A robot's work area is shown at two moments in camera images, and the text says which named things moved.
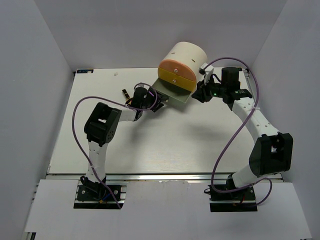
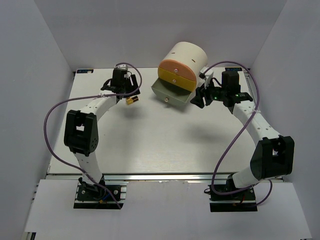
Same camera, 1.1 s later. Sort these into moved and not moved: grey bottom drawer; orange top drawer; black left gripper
Moved: black left gripper
Not moved: grey bottom drawer; orange top drawer
